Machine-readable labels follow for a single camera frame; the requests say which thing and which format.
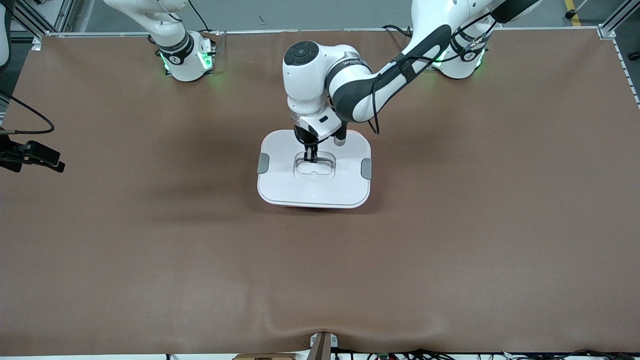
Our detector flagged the grey lid handle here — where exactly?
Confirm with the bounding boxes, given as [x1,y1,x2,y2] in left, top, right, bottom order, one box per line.
[296,154,335,168]

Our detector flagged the white plastic box base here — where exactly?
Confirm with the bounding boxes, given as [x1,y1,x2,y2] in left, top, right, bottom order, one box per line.
[277,202,366,210]

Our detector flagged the metal base connector plate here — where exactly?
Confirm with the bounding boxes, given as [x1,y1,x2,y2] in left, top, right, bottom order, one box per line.
[199,31,217,72]

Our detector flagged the brown table mat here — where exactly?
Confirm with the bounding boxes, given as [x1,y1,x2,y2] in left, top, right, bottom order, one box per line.
[0,29,640,357]

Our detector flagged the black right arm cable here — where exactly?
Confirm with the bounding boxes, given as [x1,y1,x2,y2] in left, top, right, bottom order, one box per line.
[0,90,55,135]

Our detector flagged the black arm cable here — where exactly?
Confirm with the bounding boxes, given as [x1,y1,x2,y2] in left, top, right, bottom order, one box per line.
[0,90,55,135]
[367,10,501,136]

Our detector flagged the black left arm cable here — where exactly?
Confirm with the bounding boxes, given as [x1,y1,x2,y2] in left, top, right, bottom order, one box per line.
[367,10,501,136]

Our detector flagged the aluminium table edge rail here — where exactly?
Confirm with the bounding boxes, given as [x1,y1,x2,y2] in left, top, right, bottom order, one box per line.
[45,26,601,39]

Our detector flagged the aluminium frame strut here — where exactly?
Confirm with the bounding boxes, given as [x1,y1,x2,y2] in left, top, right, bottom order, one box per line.
[597,0,640,41]
[12,0,76,40]

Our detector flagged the camera mount post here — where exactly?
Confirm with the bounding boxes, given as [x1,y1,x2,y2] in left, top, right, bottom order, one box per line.
[309,331,339,360]

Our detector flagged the black cable bundle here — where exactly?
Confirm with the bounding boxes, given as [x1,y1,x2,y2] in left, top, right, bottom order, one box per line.
[332,348,456,360]
[500,348,640,360]

